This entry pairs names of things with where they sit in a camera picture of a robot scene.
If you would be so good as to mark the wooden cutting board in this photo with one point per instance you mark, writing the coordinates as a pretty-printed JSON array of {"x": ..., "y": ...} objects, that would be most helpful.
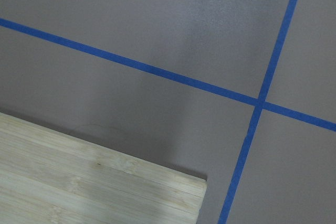
[{"x": 51, "y": 177}]

